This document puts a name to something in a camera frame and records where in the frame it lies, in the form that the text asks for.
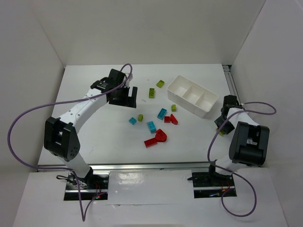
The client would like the green long lego brick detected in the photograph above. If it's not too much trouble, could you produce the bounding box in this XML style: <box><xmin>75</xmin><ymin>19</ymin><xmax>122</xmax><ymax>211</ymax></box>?
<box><xmin>149</xmin><ymin>88</ymin><xmax>155</xmax><ymax>98</ymax></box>

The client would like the small green lego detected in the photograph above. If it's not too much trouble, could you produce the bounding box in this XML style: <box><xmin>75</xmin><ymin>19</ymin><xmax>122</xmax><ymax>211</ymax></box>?
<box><xmin>137</xmin><ymin>114</ymin><xmax>143</xmax><ymax>122</ymax></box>
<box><xmin>171</xmin><ymin>104</ymin><xmax>177</xmax><ymax>112</ymax></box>

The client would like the green curved lego brick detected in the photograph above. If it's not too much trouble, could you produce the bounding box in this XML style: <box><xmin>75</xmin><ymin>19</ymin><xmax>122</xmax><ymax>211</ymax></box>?
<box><xmin>216</xmin><ymin>129</ymin><xmax>224</xmax><ymax>136</ymax></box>

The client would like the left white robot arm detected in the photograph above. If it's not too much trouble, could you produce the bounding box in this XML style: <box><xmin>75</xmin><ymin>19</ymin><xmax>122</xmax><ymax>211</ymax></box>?
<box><xmin>44</xmin><ymin>69</ymin><xmax>138</xmax><ymax>185</ymax></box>

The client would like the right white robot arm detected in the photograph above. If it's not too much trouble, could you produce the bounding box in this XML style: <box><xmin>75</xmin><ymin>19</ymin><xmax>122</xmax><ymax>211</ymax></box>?
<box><xmin>209</xmin><ymin>95</ymin><xmax>270</xmax><ymax>177</ymax></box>

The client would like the small cyan square lego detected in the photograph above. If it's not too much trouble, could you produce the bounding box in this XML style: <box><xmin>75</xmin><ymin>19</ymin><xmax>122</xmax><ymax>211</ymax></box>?
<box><xmin>129</xmin><ymin>117</ymin><xmax>137</xmax><ymax>125</ymax></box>

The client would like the green lego far brick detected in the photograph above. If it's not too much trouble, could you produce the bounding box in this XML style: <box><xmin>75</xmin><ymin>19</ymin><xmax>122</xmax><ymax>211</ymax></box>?
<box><xmin>156</xmin><ymin>80</ymin><xmax>165</xmax><ymax>88</ymax></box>

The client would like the white three-compartment tray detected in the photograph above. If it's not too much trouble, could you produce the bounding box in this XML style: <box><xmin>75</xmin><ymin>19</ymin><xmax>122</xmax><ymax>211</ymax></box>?
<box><xmin>167</xmin><ymin>75</ymin><xmax>219</xmax><ymax>118</ymax></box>

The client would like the cyan curved lego brick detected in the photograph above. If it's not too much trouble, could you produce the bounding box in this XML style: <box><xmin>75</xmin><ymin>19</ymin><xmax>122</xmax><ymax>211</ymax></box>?
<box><xmin>147</xmin><ymin>121</ymin><xmax>157</xmax><ymax>133</ymax></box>

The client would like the cyan long lego upturned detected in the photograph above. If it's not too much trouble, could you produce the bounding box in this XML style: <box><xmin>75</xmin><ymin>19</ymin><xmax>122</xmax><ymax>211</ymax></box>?
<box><xmin>157</xmin><ymin>108</ymin><xmax>167</xmax><ymax>120</ymax></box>

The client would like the small red square lego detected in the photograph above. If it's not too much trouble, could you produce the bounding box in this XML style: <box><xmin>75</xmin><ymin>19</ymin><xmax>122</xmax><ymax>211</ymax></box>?
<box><xmin>164</xmin><ymin>116</ymin><xmax>171</xmax><ymax>123</ymax></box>

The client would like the red sloped lego brick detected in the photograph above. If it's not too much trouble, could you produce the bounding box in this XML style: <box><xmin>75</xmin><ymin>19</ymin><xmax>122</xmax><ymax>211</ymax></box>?
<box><xmin>170</xmin><ymin>114</ymin><xmax>178</xmax><ymax>125</ymax></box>

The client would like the red flat long lego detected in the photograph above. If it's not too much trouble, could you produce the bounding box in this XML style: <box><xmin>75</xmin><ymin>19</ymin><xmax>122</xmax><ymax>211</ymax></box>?
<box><xmin>144</xmin><ymin>138</ymin><xmax>158</xmax><ymax>148</ymax></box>

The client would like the red arch lego brick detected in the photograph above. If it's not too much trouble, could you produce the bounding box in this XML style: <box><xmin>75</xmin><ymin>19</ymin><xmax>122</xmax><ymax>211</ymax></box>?
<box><xmin>155</xmin><ymin>129</ymin><xmax>167</xmax><ymax>142</ymax></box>

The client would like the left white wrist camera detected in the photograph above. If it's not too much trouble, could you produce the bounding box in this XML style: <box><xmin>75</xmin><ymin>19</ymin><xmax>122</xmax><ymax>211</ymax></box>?
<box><xmin>125</xmin><ymin>74</ymin><xmax>133</xmax><ymax>87</ymax></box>

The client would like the aluminium rail right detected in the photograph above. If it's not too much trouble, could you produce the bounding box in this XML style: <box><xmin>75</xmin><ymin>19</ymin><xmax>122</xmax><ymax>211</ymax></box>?
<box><xmin>222</xmin><ymin>65</ymin><xmax>240</xmax><ymax>101</ymax></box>

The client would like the aluminium rail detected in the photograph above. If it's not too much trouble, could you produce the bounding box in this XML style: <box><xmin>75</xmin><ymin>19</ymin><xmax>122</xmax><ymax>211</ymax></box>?
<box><xmin>37</xmin><ymin>161</ymin><xmax>214</xmax><ymax>172</ymax></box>
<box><xmin>222</xmin><ymin>65</ymin><xmax>240</xmax><ymax>101</ymax></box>

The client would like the aluminium rail front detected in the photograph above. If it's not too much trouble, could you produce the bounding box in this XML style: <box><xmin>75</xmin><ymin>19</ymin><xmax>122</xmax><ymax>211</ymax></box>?
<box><xmin>37</xmin><ymin>161</ymin><xmax>214</xmax><ymax>172</ymax></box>

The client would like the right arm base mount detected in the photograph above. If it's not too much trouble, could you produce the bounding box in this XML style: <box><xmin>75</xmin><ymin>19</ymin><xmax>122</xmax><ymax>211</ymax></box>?
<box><xmin>187</xmin><ymin>165</ymin><xmax>237</xmax><ymax>199</ymax></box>

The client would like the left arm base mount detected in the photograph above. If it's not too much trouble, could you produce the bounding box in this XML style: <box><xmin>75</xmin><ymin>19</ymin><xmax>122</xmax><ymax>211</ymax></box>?
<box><xmin>56</xmin><ymin>173</ymin><xmax>109</xmax><ymax>201</ymax></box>

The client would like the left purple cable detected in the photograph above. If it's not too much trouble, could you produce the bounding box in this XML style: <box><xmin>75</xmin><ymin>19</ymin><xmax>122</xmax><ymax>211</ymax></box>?
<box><xmin>7</xmin><ymin>63</ymin><xmax>133</xmax><ymax>222</ymax></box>

